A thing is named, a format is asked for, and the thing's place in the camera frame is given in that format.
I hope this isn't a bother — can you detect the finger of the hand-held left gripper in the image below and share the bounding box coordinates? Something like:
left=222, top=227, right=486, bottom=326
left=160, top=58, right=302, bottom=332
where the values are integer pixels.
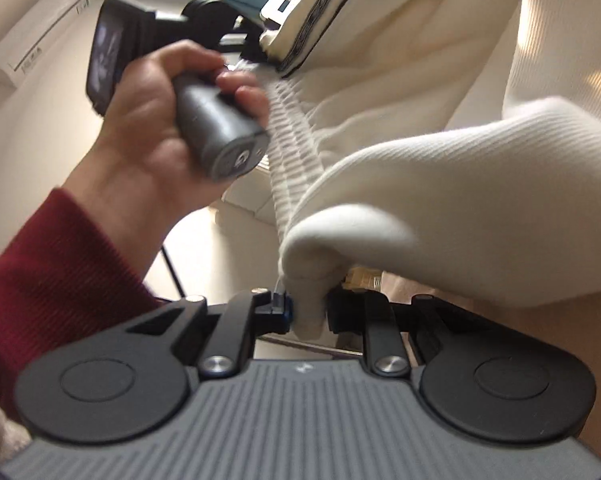
left=219, top=16, right=261, bottom=61

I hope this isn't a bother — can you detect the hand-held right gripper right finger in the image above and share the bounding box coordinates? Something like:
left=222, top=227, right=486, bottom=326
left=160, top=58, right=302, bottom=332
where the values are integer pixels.
left=327, top=292, right=486, bottom=377

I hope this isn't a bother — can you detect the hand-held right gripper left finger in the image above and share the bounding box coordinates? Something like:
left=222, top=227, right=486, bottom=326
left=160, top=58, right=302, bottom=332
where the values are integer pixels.
left=127, top=289, right=294, bottom=379

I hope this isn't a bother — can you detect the cream ribbed sweater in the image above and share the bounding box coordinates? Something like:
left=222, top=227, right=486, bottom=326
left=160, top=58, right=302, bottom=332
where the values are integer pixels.
left=258, top=0, right=601, bottom=342

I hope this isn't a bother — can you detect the person's left hand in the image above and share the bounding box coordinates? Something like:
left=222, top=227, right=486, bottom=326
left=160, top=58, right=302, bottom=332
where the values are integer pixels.
left=83, top=39, right=273, bottom=241

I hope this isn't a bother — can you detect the plastic garment tag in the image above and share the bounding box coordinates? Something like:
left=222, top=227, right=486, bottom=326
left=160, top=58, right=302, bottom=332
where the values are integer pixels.
left=259, top=0, right=304, bottom=29

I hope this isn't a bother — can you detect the white air conditioner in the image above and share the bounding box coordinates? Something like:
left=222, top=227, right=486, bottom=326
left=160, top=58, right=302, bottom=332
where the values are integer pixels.
left=0, top=0, right=99, bottom=89

